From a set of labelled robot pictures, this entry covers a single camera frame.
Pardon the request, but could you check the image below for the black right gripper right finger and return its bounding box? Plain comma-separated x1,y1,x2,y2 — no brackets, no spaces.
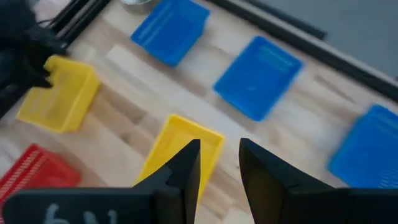
238,138,398,224

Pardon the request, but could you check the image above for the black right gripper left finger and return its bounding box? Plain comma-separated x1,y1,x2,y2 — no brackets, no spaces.
1,139,201,224

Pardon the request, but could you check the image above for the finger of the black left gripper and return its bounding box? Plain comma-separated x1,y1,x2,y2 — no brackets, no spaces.
27,24,68,90

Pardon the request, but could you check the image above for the yellow plastic basket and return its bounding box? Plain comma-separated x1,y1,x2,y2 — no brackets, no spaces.
135,113,226,200
16,55,101,134

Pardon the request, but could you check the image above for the blue plastic basket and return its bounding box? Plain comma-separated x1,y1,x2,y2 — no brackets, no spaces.
130,0,211,68
212,35,304,122
326,104,398,190

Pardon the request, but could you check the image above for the red plastic basket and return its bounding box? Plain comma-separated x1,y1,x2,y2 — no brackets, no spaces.
0,142,82,203

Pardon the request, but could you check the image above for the silver lamp base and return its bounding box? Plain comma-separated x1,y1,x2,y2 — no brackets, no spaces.
119,0,153,13

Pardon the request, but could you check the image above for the black aluminium frame rail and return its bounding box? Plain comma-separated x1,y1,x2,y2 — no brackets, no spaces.
45,0,91,32
206,0,398,103
60,0,113,47

